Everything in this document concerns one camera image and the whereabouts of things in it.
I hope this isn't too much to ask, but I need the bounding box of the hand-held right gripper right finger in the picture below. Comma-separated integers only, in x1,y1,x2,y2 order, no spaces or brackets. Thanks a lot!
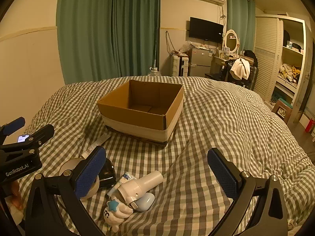
207,148,288,236

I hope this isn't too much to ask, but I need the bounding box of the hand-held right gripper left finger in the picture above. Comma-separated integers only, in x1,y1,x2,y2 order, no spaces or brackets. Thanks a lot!
25,146,107,236

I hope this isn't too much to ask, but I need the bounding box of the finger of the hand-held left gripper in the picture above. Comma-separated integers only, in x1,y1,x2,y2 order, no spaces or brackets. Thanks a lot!
0,124,55,156
0,117,26,144

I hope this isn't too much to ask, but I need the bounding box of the white tissue packet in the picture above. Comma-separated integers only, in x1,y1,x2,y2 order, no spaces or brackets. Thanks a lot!
106,171,136,198

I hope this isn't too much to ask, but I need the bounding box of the white plastic bag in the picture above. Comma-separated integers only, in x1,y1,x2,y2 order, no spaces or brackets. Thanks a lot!
103,199,134,233

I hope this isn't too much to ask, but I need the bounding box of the cardboard box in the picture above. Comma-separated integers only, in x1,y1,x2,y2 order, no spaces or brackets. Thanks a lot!
96,79,184,149

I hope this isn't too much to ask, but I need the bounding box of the light blue oval case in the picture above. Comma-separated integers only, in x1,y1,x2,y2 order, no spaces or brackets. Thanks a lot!
135,193,155,212

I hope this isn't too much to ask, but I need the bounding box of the person's left hand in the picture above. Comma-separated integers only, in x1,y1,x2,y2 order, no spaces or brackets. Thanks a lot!
9,181,25,208

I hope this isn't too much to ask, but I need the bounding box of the flat strip package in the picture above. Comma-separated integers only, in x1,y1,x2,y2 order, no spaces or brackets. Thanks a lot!
82,132,111,159

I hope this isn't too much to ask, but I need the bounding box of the checkered blanket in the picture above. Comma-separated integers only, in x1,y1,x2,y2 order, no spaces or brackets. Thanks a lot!
17,75,312,236

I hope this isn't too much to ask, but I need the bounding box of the small stool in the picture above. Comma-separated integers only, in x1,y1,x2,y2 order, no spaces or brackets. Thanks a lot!
272,98,293,123

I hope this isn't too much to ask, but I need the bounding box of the red fire extinguisher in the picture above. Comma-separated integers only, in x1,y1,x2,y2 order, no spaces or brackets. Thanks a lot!
305,118,315,134

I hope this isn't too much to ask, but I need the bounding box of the dark chair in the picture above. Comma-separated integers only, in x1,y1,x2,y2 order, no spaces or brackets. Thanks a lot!
221,58,259,90

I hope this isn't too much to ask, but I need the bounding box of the white towel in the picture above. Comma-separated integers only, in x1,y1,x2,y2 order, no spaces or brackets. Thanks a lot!
230,58,251,80

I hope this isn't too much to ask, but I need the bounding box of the wooden dressing table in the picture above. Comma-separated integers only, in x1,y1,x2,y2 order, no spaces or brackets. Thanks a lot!
209,55,254,79

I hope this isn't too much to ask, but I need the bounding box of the small silver fridge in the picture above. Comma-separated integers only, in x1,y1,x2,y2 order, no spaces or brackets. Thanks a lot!
188,47,214,77

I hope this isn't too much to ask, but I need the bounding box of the white ribbed suitcase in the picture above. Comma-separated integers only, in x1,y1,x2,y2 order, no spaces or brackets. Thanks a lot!
171,55,190,77

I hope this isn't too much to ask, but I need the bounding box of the large clear water bottle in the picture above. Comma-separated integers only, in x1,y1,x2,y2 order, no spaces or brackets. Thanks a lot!
147,66,163,77

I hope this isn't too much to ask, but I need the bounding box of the black bag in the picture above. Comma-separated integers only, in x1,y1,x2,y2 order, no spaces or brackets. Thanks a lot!
242,50,258,67

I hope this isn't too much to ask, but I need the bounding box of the wide green curtain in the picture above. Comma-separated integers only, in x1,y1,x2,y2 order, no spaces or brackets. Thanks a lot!
56,0,161,85

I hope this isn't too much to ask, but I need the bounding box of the white wardrobe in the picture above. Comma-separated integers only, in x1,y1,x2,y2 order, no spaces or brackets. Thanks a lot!
253,14,307,126

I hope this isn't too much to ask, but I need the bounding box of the clear plastic bag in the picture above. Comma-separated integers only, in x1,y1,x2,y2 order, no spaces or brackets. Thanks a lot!
178,42,197,54

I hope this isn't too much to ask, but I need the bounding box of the oval white vanity mirror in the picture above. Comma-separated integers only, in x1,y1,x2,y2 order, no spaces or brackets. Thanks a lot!
222,29,240,56

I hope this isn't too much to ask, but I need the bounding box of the narrow green curtain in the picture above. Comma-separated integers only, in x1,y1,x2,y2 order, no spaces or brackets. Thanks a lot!
226,0,256,52

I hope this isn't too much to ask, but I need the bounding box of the black wall television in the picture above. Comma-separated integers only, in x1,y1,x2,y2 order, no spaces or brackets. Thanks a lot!
189,17,224,43

